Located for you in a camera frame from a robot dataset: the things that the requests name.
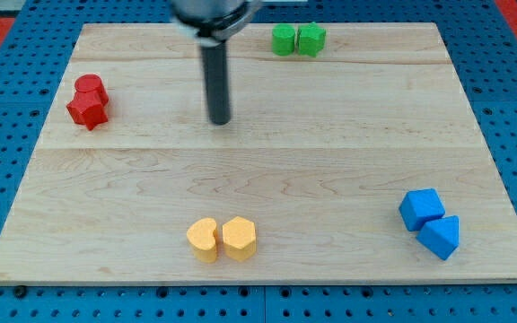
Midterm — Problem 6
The blue cube block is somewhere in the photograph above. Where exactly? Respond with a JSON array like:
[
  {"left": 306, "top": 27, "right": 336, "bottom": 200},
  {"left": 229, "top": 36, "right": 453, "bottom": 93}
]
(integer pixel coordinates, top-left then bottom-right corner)
[{"left": 399, "top": 188, "right": 445, "bottom": 231}]

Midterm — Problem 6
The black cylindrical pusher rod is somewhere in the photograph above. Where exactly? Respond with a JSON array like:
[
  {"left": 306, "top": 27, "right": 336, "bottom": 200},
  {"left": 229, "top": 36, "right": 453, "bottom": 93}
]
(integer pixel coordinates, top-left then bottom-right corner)
[{"left": 199, "top": 30, "right": 231, "bottom": 125}]

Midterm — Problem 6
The green star block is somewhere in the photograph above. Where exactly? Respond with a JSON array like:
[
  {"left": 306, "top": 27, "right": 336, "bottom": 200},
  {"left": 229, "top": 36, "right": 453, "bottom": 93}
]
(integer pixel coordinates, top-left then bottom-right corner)
[{"left": 296, "top": 22, "right": 326, "bottom": 57}]

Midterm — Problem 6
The blue triangle block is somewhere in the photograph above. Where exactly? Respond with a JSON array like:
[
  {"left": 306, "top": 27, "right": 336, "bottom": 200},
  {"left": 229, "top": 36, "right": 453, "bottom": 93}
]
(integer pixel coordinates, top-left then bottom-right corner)
[{"left": 416, "top": 215, "right": 460, "bottom": 260}]

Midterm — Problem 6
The yellow heart block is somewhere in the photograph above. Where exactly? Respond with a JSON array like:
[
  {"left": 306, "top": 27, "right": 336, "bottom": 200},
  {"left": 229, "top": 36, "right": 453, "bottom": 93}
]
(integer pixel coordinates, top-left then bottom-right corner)
[{"left": 186, "top": 217, "right": 218, "bottom": 263}]

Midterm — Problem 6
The red cylinder block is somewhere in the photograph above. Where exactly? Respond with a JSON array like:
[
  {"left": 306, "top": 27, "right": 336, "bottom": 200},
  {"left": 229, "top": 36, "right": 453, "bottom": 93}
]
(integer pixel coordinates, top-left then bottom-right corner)
[{"left": 74, "top": 74, "right": 109, "bottom": 105}]

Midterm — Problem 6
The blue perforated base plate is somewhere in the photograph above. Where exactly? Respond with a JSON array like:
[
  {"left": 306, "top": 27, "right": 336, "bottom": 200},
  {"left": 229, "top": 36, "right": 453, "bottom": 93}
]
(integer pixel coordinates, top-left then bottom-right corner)
[{"left": 0, "top": 1, "right": 517, "bottom": 322}]

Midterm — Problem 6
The yellow hexagon block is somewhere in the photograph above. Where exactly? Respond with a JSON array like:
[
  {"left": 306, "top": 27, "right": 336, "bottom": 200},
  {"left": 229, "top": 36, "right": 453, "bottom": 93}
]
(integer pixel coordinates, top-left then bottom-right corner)
[{"left": 223, "top": 216, "right": 257, "bottom": 262}]

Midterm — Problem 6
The green cylinder block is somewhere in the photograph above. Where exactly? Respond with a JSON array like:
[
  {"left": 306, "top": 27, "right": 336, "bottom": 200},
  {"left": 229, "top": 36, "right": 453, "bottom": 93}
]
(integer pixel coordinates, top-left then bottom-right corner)
[{"left": 271, "top": 23, "right": 295, "bottom": 57}]

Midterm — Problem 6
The red star block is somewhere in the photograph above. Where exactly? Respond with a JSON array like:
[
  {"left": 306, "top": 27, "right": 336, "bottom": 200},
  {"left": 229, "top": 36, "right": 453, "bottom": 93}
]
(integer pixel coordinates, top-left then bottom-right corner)
[{"left": 66, "top": 92, "right": 108, "bottom": 131}]

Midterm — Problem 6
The light wooden board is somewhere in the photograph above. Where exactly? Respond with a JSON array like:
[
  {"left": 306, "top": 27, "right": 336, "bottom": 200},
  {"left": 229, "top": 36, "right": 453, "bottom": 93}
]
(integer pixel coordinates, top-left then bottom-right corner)
[{"left": 0, "top": 22, "right": 517, "bottom": 286}]

